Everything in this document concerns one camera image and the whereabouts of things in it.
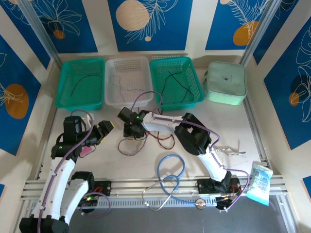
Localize thin blue wire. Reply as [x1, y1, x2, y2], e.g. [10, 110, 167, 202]
[120, 145, 143, 156]
[108, 75, 145, 102]

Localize thin black wire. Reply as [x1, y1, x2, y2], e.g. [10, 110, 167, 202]
[161, 71, 182, 105]
[169, 72, 195, 101]

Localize pink pill box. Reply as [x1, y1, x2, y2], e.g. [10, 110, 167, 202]
[79, 145, 96, 158]

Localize green plastic basket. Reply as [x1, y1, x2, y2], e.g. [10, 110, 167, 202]
[55, 58, 105, 112]
[149, 56, 205, 112]

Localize white plastic basket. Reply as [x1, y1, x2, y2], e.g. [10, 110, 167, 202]
[104, 56, 154, 110]

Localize mint green zip pouch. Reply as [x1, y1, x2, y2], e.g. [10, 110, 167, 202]
[203, 61, 248, 107]

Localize blue stethoscope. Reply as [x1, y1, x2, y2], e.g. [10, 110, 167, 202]
[141, 152, 207, 212]

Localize blue plastic packet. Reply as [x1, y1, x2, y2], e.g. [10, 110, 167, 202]
[245, 161, 274, 206]

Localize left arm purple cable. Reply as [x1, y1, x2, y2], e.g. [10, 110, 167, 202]
[36, 109, 112, 233]

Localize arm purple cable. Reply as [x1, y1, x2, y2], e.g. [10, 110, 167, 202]
[36, 109, 112, 233]
[132, 90, 251, 212]

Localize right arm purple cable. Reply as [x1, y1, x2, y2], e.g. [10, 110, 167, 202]
[132, 90, 251, 212]

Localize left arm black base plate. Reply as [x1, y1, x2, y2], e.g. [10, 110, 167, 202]
[70, 181, 113, 196]

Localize aluminium extrusion rail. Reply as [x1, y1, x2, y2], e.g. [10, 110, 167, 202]
[20, 176, 289, 198]

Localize blue floral wall panel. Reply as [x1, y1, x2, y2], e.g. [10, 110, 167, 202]
[0, 35, 42, 156]
[0, 0, 51, 70]
[252, 0, 311, 66]
[263, 18, 311, 151]
[1, 0, 99, 53]
[205, 0, 268, 51]
[107, 0, 193, 52]

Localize grey slotted cable duct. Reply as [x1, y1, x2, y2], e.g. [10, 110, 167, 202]
[30, 197, 218, 211]

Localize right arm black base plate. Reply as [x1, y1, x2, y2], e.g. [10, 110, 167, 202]
[196, 178, 242, 195]

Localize metal forceps with ring handles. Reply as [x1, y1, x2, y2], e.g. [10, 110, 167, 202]
[213, 139, 247, 157]

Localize aluminium frame post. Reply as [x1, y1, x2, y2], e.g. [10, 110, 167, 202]
[242, 0, 280, 64]
[18, 0, 63, 65]

